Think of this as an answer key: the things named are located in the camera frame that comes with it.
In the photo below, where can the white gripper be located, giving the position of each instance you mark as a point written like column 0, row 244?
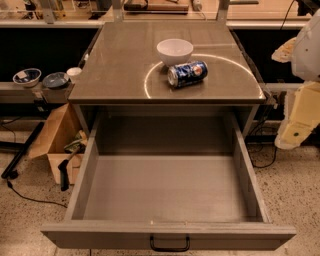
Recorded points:
column 308, row 55

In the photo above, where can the blue pepsi can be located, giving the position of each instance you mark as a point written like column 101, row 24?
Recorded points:
column 187, row 74

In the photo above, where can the grey open top drawer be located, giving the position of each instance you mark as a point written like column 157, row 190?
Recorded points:
column 170, row 177

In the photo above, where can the white ceramic bowl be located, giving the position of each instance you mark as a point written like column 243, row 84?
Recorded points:
column 174, row 51

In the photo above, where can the grey cabinet with countertop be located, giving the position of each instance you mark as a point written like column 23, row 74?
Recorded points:
column 129, row 62

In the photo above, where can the small white cup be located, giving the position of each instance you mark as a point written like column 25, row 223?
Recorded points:
column 74, row 72

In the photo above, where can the open cardboard box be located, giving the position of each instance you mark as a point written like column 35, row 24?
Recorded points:
column 59, row 129

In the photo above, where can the dark blue bowl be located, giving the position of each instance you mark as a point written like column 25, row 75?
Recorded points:
column 57, row 80

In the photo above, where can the black pole on floor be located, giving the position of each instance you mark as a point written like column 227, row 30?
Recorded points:
column 21, row 149

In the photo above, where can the black drawer handle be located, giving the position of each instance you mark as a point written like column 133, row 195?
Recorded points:
column 169, row 245

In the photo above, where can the black handled tool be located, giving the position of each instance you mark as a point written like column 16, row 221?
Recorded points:
column 62, row 167

